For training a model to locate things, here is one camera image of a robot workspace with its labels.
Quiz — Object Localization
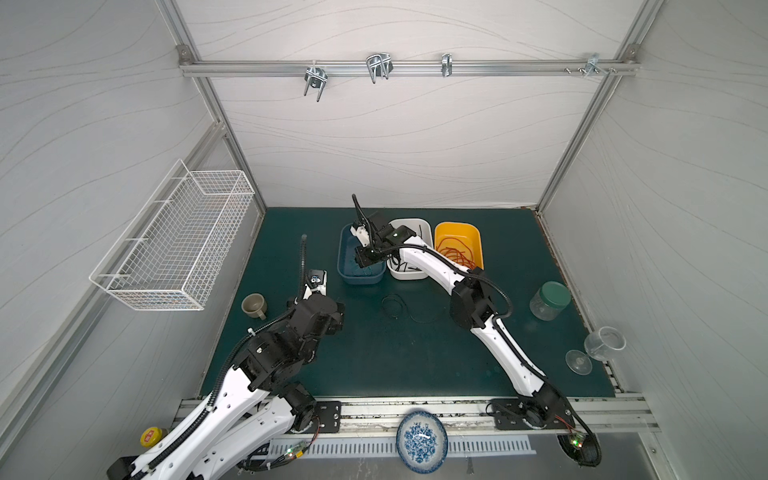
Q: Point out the black cables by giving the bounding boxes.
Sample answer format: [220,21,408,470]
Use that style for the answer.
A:
[380,292,448,325]

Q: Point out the red cable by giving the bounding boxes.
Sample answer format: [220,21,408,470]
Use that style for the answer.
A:
[436,235,478,271]

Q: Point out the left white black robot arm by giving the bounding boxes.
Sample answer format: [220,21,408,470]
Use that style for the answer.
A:
[107,267,344,479]

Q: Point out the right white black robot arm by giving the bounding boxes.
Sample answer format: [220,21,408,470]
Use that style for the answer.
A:
[351,194,603,468]

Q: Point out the blue plastic bin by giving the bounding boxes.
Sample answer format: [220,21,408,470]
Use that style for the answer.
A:
[337,224,387,286]

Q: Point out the white plastic bin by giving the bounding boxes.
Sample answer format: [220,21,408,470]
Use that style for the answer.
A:
[387,218,434,281]

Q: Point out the beige mug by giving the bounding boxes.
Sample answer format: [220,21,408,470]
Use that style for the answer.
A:
[241,293,268,320]

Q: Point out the yellow plastic bin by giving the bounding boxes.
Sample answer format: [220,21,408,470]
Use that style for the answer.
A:
[435,222,484,269]

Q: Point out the blue white patterned plate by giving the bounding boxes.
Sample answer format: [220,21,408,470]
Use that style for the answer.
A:
[395,410,448,475]

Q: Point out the clear plastic lid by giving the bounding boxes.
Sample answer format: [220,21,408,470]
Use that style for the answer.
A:
[529,291,561,321]

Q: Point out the left metal U-bolt clamp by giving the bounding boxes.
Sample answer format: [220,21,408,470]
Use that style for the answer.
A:
[303,65,328,102]

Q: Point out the metal u-bolt clamp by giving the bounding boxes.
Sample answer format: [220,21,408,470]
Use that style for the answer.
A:
[365,52,393,84]
[303,65,328,102]

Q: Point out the green round lid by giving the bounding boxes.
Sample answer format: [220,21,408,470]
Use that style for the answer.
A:
[539,281,572,310]

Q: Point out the middle metal U-bolt clamp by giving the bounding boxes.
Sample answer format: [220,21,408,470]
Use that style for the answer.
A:
[365,52,393,84]

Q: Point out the white vent strip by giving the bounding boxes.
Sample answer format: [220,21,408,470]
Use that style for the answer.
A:
[303,435,536,461]

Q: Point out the sauce bottle yellow cap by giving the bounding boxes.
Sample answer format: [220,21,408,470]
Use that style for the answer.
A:
[140,426,169,449]

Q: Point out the small metal hook clamp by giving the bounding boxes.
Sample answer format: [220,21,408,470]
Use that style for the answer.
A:
[441,53,453,78]

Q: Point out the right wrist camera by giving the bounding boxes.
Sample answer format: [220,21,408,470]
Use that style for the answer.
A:
[350,222,371,247]

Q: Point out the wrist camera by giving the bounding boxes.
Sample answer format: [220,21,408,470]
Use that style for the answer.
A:
[303,269,327,299]
[350,222,371,247]

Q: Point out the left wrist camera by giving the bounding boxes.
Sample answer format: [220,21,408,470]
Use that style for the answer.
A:
[303,269,327,299]

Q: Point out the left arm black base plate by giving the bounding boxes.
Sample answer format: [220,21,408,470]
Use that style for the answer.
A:
[291,401,342,434]

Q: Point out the white wire wall basket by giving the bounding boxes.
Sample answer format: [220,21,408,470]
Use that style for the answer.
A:
[89,159,254,311]

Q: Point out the aluminium front rail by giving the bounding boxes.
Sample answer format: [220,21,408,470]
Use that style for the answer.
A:
[172,394,661,438]

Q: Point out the metal crossbar rail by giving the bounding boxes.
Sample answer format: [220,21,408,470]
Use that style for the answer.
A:
[180,57,641,78]

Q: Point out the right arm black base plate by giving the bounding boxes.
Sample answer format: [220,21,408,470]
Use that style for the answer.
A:
[484,397,575,431]

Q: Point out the right metal bolt bracket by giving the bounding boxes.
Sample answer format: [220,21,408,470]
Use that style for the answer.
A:
[564,53,618,78]

